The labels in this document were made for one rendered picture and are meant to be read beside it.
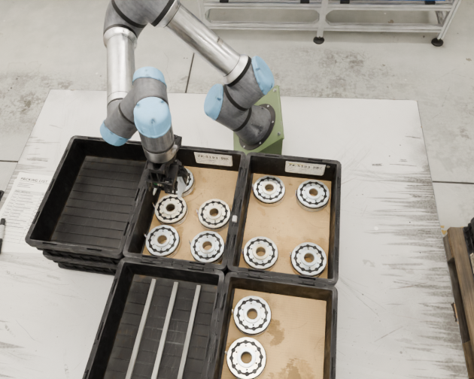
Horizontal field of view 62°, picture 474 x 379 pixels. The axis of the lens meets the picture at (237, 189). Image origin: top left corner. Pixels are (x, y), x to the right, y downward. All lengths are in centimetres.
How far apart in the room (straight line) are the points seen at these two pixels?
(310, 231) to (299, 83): 169
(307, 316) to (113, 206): 70
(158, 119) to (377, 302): 88
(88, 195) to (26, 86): 192
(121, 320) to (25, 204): 67
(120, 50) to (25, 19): 272
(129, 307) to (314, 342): 53
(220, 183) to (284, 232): 28
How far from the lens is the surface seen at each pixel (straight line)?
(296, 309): 117
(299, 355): 115
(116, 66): 113
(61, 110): 190
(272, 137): 142
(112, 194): 140
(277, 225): 125
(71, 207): 143
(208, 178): 135
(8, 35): 377
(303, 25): 303
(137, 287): 124
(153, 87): 92
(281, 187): 128
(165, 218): 127
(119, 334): 121
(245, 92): 132
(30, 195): 169
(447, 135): 273
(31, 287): 152
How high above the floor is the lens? 196
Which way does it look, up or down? 59 degrees down
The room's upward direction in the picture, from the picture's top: 6 degrees counter-clockwise
